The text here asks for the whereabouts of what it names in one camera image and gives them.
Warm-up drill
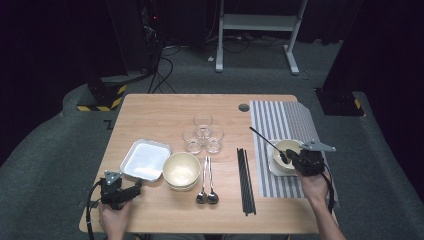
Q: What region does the black stand with hazard stripes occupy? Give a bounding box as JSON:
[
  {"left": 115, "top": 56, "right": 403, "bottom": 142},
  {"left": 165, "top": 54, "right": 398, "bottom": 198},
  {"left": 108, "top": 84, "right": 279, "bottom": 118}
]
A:
[
  {"left": 314, "top": 87, "right": 365, "bottom": 117},
  {"left": 76, "top": 75, "right": 128, "bottom": 113}
]

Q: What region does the cable bundle under desk frame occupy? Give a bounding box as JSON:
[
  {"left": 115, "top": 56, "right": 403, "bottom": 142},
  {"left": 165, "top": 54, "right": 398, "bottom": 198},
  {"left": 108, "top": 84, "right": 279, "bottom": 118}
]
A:
[{"left": 206, "top": 31, "right": 288, "bottom": 54}]

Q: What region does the person's right hand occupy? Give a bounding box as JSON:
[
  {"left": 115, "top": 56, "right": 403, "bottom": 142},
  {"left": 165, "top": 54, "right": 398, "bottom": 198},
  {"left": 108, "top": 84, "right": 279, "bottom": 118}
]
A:
[{"left": 301, "top": 172, "right": 331, "bottom": 206}]

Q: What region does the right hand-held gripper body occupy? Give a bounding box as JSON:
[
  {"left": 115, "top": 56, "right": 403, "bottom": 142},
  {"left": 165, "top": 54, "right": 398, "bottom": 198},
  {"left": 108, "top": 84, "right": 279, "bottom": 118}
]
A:
[{"left": 294, "top": 139, "right": 337, "bottom": 177}]

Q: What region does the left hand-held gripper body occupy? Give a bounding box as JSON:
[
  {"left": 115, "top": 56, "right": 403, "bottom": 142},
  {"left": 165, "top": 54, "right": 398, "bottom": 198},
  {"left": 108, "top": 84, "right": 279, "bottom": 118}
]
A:
[{"left": 99, "top": 170, "right": 132, "bottom": 211}]

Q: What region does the clear glass cup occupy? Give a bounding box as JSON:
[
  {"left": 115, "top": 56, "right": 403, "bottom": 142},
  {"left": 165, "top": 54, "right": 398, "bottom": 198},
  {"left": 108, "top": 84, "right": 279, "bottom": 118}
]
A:
[
  {"left": 181, "top": 127, "right": 205, "bottom": 155},
  {"left": 193, "top": 112, "right": 214, "bottom": 138},
  {"left": 203, "top": 124, "right": 225, "bottom": 155}
]

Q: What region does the right hand-held gripper cable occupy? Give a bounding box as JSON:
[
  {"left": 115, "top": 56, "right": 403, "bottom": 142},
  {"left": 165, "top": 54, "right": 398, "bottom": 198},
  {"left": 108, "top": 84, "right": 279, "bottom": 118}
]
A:
[{"left": 321, "top": 163, "right": 336, "bottom": 214}]

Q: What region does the bundle of black chopsticks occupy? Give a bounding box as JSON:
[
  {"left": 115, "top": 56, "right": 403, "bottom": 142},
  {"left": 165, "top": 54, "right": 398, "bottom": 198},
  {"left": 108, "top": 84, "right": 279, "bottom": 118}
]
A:
[{"left": 236, "top": 147, "right": 257, "bottom": 217}]

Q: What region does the left hand-held gripper cable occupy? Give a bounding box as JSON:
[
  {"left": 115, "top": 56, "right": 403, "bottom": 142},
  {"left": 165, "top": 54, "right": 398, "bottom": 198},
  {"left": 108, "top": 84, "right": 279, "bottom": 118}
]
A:
[{"left": 85, "top": 181, "right": 103, "bottom": 240}]

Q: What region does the grey tape patch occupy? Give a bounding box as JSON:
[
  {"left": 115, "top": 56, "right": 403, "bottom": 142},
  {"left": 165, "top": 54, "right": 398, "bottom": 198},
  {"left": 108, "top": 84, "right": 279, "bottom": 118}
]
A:
[{"left": 79, "top": 199, "right": 100, "bottom": 209}]

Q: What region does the white metal desk frame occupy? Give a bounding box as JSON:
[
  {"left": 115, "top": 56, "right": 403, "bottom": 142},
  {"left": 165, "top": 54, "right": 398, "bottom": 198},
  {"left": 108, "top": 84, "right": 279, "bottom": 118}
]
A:
[{"left": 215, "top": 0, "right": 309, "bottom": 76}]

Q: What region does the cream ceramic bowl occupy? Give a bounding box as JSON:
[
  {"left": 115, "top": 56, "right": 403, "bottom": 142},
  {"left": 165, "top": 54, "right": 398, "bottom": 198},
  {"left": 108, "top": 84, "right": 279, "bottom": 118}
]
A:
[
  {"left": 166, "top": 179, "right": 200, "bottom": 192},
  {"left": 272, "top": 139, "right": 305, "bottom": 172},
  {"left": 162, "top": 151, "right": 202, "bottom": 188}
]

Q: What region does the person's left hand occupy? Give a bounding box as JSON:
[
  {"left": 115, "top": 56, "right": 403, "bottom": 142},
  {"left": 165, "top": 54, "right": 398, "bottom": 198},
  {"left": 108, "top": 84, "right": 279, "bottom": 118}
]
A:
[{"left": 98, "top": 201, "right": 133, "bottom": 240}]

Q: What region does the hand-held gripper cable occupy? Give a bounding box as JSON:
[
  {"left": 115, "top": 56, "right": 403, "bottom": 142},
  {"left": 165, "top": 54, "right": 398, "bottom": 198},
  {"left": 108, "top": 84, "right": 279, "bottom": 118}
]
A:
[
  {"left": 85, "top": 181, "right": 103, "bottom": 240},
  {"left": 321, "top": 163, "right": 336, "bottom": 214}
]

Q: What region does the white square tray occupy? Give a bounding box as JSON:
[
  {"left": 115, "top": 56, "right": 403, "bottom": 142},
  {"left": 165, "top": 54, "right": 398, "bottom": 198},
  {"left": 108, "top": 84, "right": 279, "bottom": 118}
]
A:
[
  {"left": 119, "top": 138, "right": 172, "bottom": 183},
  {"left": 266, "top": 139, "right": 303, "bottom": 178}
]

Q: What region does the black floor cable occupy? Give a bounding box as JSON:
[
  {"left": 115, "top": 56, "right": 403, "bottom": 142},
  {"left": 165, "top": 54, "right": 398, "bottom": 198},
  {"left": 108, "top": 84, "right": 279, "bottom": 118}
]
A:
[{"left": 147, "top": 56, "right": 178, "bottom": 95}]

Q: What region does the black equipment tower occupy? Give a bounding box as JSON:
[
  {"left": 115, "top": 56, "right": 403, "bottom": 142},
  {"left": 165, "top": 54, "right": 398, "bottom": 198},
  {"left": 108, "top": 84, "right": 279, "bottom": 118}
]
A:
[{"left": 138, "top": 0, "right": 164, "bottom": 74}]

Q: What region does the grey striped placemat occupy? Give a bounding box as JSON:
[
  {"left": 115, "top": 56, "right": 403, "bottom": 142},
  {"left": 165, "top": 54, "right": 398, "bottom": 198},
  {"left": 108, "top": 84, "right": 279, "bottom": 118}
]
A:
[{"left": 249, "top": 99, "right": 339, "bottom": 201}]

